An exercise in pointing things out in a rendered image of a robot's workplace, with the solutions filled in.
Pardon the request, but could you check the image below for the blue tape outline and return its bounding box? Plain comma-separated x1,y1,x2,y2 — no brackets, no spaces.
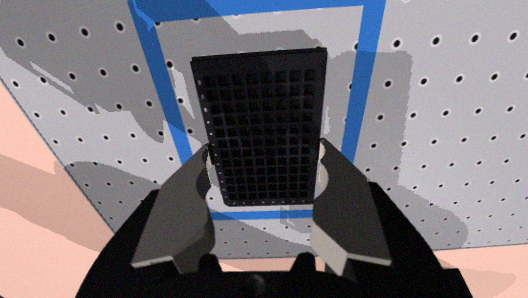
127,0,386,220

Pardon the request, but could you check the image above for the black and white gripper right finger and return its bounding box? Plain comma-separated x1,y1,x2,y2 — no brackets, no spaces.
309,138,456,298

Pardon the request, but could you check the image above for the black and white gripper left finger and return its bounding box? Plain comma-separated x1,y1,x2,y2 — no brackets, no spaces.
75,143,215,298

